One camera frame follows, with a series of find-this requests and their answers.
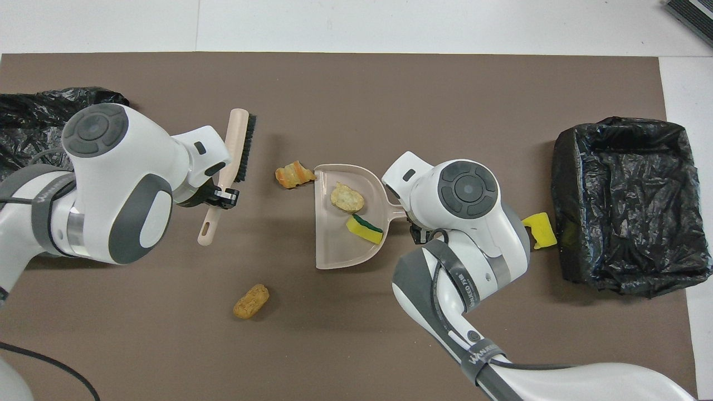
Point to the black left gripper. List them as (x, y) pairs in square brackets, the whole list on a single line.
[(203, 196)]

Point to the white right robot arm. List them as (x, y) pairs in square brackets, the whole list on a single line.
[(468, 189)]

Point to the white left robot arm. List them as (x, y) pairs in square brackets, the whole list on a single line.
[(111, 184)]

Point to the green and yellow sponge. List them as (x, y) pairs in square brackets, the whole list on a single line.
[(365, 230)]

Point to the beige hand brush black bristles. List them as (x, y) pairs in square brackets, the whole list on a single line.
[(237, 139)]

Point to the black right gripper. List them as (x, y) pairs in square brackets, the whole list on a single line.
[(423, 234)]

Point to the open black bag-lined bin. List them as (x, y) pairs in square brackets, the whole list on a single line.
[(629, 206)]

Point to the pale bread chunk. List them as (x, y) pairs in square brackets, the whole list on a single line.
[(347, 197)]

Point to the notched yellow sponge piece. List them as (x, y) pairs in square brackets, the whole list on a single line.
[(543, 231)]

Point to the beige plastic dustpan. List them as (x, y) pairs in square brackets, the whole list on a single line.
[(334, 239)]

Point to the brown oval bread roll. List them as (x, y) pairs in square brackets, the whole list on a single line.
[(252, 301)]

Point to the torn orange croissant piece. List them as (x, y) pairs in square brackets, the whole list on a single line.
[(295, 175)]

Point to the dark ribbed device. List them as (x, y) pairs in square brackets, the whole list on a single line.
[(696, 14)]

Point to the brown table mat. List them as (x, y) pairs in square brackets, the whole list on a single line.
[(334, 345)]

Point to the black bag-covered bin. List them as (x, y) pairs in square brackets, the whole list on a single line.
[(33, 122)]

